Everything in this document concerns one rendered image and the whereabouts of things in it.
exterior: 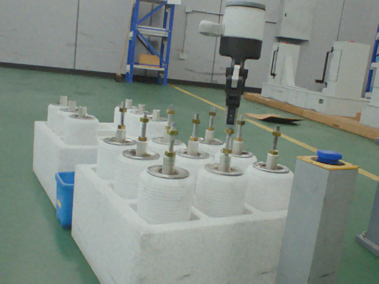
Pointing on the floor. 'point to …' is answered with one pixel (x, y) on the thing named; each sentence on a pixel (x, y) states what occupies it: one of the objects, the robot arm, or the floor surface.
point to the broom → (124, 49)
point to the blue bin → (65, 198)
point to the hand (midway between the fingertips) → (231, 116)
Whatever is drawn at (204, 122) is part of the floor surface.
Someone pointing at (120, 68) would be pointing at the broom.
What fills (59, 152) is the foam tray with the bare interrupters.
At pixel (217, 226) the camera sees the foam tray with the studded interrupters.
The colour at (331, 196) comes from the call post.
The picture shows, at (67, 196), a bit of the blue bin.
